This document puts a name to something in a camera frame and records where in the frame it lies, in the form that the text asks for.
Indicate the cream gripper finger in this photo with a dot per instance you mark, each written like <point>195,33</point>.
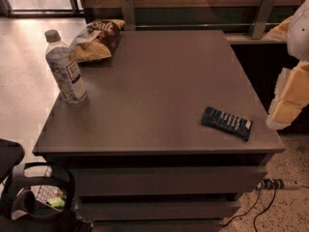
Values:
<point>291,95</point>

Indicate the dark blue rxbar wrapper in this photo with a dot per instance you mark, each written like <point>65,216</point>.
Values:
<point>227,122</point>

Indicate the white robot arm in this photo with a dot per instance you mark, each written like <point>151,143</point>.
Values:
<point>297,37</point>

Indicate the brown salt chip bag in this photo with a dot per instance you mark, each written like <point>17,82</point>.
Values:
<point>97,41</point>

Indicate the white power strip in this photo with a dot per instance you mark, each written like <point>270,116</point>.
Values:
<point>278,184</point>

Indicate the grey drawer cabinet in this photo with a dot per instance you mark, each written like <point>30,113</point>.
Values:
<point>141,158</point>

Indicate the clear plastic water bottle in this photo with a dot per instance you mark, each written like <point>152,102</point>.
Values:
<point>62,62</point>

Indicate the black chair edge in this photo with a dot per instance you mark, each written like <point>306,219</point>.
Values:
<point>11,154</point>

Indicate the metal rail with brackets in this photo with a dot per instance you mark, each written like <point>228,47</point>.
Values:
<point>250,20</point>

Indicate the black wire basket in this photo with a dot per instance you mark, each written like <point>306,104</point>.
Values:
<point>19,201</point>

